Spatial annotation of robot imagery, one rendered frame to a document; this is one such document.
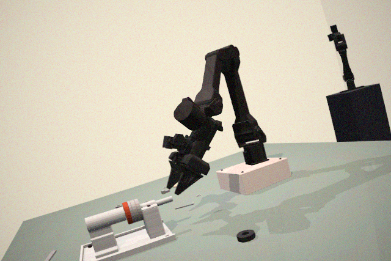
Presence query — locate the red-brown ring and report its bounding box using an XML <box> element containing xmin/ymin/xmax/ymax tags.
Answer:
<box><xmin>122</xmin><ymin>202</ymin><xmax>133</xmax><ymax>224</ymax></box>

